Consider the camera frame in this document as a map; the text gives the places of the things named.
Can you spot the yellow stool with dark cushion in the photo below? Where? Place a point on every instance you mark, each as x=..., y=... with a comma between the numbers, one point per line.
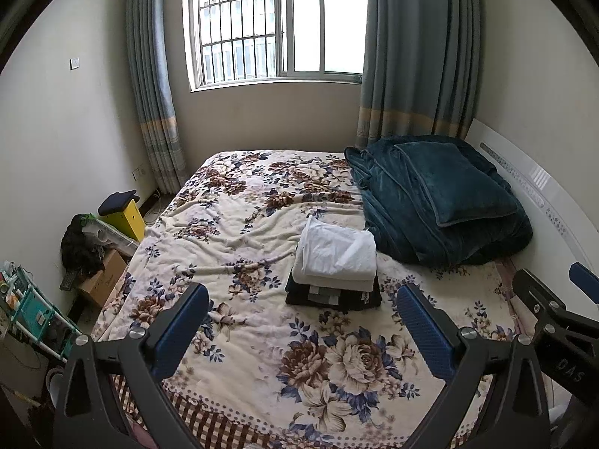
x=128, y=220

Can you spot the clear plastic bag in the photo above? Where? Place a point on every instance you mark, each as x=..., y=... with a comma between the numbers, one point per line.
x=107, y=236

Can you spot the floral blanket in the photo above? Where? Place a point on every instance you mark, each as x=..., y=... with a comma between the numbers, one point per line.
x=243, y=252

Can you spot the remote control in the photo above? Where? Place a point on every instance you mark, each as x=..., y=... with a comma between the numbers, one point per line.
x=68, y=280

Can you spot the green storage rack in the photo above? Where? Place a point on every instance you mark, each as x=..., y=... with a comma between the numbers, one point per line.
x=35, y=313

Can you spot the black folded garment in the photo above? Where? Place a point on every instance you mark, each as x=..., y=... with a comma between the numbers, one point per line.
x=327, y=297

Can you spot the narrow blue-grey curtain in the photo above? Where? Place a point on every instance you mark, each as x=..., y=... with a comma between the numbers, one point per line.
x=149, y=79

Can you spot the wall outlet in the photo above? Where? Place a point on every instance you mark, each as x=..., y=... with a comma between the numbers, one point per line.
x=139, y=172

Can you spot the white headboard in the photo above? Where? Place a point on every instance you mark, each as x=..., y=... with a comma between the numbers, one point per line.
x=529, y=173

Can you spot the barred window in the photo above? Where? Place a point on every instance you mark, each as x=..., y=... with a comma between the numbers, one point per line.
x=281, y=23

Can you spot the teal pillow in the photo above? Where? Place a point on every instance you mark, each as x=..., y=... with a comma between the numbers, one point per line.
x=458, y=182

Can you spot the teal plush blanket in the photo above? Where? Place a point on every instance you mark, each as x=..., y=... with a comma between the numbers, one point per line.
x=402, y=224

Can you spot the white t-shirt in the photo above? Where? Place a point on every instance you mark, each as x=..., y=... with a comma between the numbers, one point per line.
x=334, y=248

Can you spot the wide blue-grey curtain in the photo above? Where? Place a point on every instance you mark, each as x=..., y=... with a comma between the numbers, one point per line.
x=421, y=56

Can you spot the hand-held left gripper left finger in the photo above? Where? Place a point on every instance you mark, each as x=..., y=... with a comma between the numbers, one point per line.
x=182, y=327

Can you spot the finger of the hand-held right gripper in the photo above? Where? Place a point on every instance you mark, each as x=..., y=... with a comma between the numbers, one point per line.
x=566, y=336
x=587, y=283

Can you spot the black cloth pile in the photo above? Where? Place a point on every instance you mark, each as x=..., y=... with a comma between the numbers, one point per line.
x=79, y=248

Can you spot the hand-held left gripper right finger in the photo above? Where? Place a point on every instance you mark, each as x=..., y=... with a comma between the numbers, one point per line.
x=423, y=327

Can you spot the cardboard box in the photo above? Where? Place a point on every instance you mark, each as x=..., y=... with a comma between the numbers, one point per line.
x=105, y=276

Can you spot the cream folded garment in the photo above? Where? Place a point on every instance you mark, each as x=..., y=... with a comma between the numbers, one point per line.
x=337, y=282

